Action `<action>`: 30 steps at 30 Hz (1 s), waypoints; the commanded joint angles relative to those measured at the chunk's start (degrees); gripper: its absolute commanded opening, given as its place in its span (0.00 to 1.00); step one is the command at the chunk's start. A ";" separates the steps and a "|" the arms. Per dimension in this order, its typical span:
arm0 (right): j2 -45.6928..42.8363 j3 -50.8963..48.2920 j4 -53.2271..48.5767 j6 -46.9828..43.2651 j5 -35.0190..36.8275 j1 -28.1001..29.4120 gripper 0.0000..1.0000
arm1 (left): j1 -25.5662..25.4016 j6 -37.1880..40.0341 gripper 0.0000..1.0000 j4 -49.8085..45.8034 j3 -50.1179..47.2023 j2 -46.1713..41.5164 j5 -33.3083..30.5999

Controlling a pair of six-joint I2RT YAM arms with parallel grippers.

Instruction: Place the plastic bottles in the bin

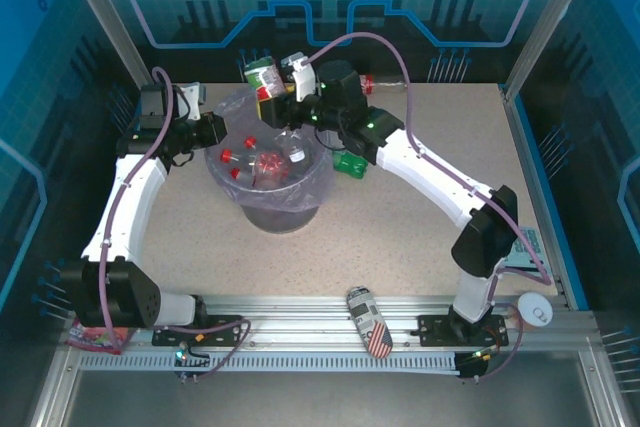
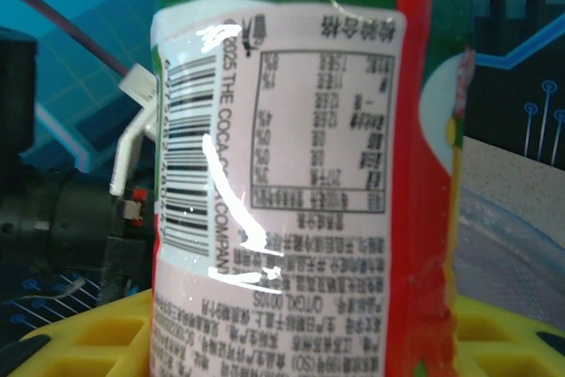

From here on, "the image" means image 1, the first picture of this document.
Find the red green label drink bottle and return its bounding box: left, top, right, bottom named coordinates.
left=243, top=56, right=287, bottom=101

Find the green plastic bottle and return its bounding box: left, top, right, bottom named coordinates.
left=331, top=149, right=372, bottom=181

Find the translucent purple bin liner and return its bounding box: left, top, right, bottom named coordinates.
left=203, top=86, right=335, bottom=213

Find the black connector box with LED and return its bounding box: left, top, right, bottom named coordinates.
left=455, top=346, right=494, bottom=384
left=172, top=341, right=212, bottom=384

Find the red berry snack bag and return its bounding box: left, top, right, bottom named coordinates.
left=66, top=316, right=134, bottom=356

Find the stars and stripes can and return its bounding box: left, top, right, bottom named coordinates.
left=345, top=285, right=395, bottom=360

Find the teal calculator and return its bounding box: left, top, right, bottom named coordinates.
left=502, top=225, right=550, bottom=273

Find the white round puck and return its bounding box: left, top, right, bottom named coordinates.
left=516, top=291, right=555, bottom=329

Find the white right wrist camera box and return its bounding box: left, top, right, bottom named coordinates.
left=279, top=51, right=317, bottom=102

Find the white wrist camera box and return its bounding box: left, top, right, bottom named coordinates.
left=179, top=81, right=209, bottom=121
left=279, top=51, right=317, bottom=102

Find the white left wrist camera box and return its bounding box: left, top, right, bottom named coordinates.
left=179, top=81, right=209, bottom=121

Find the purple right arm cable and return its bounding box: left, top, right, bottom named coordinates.
left=299, top=31, right=551, bottom=382

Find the aluminium enclosure post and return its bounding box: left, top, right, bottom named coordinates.
left=501, top=0, right=602, bottom=101
left=55, top=0, right=157, bottom=101

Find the aluminium mounting rail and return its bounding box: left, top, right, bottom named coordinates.
left=64, top=294, right=596, bottom=348

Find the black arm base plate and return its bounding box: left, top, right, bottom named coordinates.
left=417, top=314, right=507, bottom=348
left=151, top=314, right=245, bottom=348

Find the slotted grey cable duct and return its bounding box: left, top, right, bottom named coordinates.
left=77, top=350, right=461, bottom=374

